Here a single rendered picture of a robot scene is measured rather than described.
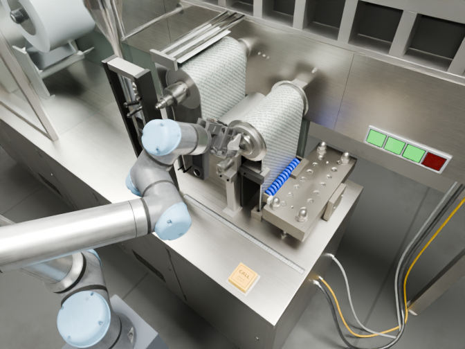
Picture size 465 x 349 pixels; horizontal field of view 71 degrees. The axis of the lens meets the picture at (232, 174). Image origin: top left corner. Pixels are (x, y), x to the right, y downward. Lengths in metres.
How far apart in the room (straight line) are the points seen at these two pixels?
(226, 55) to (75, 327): 0.87
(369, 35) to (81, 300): 1.08
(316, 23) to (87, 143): 1.12
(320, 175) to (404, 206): 1.47
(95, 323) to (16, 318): 1.53
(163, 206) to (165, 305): 1.48
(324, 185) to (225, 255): 0.43
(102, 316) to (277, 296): 0.52
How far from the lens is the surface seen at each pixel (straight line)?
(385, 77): 1.07
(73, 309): 0.94
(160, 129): 0.68
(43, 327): 2.31
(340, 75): 1.12
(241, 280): 1.09
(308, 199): 1.14
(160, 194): 0.68
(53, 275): 0.93
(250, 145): 0.96
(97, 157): 1.59
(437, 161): 1.17
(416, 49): 1.11
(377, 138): 1.18
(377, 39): 1.13
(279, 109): 1.03
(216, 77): 1.07
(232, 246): 1.17
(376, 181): 2.71
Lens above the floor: 1.93
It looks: 49 degrees down
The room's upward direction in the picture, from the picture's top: 3 degrees counter-clockwise
